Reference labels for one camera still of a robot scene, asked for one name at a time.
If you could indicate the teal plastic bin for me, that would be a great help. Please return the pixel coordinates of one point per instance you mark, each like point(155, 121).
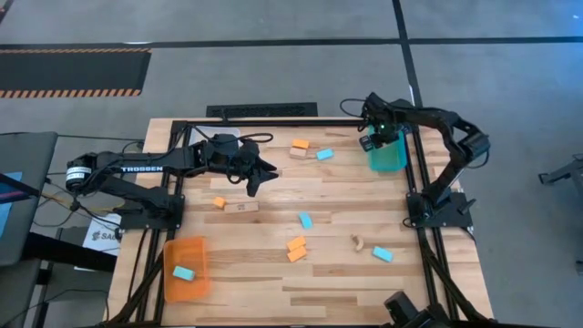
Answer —
point(391, 159)

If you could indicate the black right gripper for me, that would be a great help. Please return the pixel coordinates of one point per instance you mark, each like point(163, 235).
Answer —
point(385, 111)

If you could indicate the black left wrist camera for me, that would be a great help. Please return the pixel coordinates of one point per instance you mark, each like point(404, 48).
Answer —
point(225, 143)

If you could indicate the orange plastic bin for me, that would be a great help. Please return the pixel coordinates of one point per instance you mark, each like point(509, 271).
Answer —
point(191, 291)

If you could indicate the black metal bar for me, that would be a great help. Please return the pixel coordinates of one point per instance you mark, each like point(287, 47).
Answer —
point(68, 253)

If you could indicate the grey seat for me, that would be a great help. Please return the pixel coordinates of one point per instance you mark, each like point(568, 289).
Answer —
point(18, 291)

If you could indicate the small orange cube block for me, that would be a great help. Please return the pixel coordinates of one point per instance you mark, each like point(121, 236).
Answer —
point(219, 202)

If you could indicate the black hazard-striped floor mat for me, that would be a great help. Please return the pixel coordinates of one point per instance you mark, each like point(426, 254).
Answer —
point(73, 73)

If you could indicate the plain wooden block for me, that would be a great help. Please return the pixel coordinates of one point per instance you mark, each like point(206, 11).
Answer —
point(298, 153)

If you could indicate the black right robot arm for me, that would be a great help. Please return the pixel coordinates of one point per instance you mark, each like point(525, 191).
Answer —
point(455, 125)

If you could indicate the blue flat panel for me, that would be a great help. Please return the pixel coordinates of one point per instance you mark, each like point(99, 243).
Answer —
point(5, 214)

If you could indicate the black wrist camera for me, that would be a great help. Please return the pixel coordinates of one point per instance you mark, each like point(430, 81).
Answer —
point(383, 127)
point(225, 143)

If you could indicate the white paper sign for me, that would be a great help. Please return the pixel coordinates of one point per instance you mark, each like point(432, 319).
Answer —
point(102, 237)

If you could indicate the light blue rectangular block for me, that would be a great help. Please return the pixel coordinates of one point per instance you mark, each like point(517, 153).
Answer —
point(183, 273)
point(382, 254)
point(305, 220)
point(324, 154)

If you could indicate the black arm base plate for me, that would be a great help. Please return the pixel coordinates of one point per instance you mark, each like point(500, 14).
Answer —
point(455, 218)
point(136, 223)

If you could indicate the grey side table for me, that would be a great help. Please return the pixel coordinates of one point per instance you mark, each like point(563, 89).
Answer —
point(32, 155)

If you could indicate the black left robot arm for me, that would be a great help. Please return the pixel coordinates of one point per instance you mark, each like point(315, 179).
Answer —
point(141, 169)

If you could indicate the long wooden block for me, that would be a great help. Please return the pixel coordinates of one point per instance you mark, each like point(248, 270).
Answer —
point(241, 208)

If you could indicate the black aluminium table frame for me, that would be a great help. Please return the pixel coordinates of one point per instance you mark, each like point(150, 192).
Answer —
point(296, 123)

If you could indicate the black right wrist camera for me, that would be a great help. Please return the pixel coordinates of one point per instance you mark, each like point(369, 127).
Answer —
point(383, 127)

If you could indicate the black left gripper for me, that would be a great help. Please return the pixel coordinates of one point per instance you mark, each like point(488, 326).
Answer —
point(243, 161)

